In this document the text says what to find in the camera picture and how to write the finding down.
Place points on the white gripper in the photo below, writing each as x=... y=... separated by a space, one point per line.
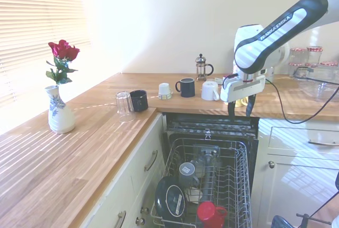
x=243 y=88

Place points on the red mug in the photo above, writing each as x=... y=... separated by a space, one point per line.
x=208 y=213

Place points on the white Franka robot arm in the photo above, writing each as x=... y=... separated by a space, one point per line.
x=265 y=42

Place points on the white mug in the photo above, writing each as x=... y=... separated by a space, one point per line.
x=209 y=91

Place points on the navy mug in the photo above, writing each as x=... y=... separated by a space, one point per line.
x=187 y=88

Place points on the grey rack spray tube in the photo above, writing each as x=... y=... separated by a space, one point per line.
x=209 y=164

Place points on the grey mug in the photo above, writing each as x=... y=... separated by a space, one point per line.
x=186 y=173

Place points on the wide dark mug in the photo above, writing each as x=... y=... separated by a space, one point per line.
x=140 y=102

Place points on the black bowl in rack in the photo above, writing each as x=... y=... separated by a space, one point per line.
x=169 y=198

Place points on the yellow item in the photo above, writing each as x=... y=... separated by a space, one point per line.
x=239 y=103

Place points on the black dishwasher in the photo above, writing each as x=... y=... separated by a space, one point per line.
x=212 y=126

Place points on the glass French press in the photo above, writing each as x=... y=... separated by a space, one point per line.
x=202 y=69

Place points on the round metal cabinet knob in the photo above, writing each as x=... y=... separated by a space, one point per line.
x=140 y=221
x=271 y=164
x=144 y=210

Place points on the small white patterned cup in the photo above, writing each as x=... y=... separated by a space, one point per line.
x=164 y=91

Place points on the clear glass bowl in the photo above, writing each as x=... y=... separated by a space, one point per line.
x=320 y=91

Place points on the clear glass tumbler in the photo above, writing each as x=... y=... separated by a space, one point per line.
x=124 y=106

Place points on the blue ribbed object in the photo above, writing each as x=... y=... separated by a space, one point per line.
x=282 y=222

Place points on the white blue-flowered vase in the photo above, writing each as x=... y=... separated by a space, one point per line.
x=59 y=116

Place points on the red roses with leaves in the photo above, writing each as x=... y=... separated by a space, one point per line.
x=63 y=50

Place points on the white window blinds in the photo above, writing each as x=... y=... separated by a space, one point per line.
x=39 y=13

